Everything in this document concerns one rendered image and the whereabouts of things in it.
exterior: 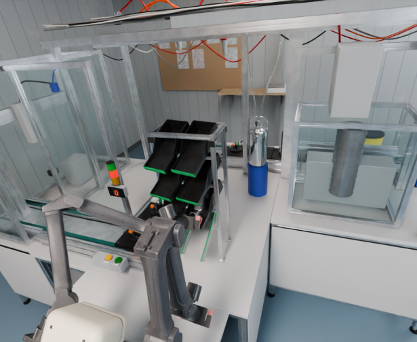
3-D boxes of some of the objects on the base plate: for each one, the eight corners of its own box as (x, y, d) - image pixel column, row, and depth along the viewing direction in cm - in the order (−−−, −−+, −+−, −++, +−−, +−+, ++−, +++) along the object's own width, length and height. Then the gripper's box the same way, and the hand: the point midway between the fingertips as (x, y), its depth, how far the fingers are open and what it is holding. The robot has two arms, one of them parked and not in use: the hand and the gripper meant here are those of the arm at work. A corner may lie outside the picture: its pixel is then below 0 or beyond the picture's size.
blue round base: (265, 198, 208) (266, 168, 195) (246, 195, 213) (245, 166, 200) (268, 187, 220) (269, 159, 207) (250, 185, 226) (249, 157, 212)
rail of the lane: (152, 275, 152) (148, 261, 147) (42, 245, 182) (36, 233, 177) (157, 267, 157) (154, 254, 151) (49, 239, 186) (43, 228, 181)
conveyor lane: (150, 264, 159) (147, 253, 154) (49, 239, 187) (44, 228, 182) (171, 233, 182) (169, 222, 177) (78, 214, 210) (74, 204, 205)
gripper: (164, 229, 123) (181, 221, 137) (190, 235, 117) (205, 226, 131) (165, 214, 122) (182, 208, 136) (191, 220, 117) (206, 212, 131)
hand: (192, 217), depth 133 cm, fingers open, 9 cm apart
